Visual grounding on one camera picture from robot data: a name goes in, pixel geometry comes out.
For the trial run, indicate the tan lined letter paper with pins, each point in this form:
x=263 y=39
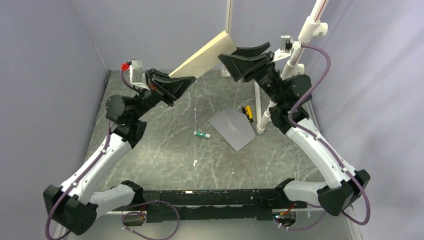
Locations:
x=206 y=57

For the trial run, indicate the white PVC pipe frame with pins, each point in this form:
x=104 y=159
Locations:
x=313 y=27

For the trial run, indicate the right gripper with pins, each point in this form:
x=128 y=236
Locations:
x=252 y=61

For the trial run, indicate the green glue stick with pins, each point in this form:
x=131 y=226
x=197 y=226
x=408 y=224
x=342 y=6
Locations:
x=201 y=134

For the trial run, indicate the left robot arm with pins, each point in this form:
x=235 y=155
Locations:
x=75 y=203

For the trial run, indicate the grey envelope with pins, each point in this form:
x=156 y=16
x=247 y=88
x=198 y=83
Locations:
x=234 y=127

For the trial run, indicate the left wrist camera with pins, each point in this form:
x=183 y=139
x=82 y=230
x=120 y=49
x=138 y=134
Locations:
x=137 y=78

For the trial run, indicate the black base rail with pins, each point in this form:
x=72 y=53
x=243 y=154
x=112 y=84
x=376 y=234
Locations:
x=218 y=204

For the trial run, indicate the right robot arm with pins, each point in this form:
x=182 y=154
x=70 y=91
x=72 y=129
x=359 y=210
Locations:
x=342 y=184

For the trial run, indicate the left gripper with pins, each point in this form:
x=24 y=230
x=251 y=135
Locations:
x=170 y=89

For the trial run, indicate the yellow black screwdriver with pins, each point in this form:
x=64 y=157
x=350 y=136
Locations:
x=248 y=112

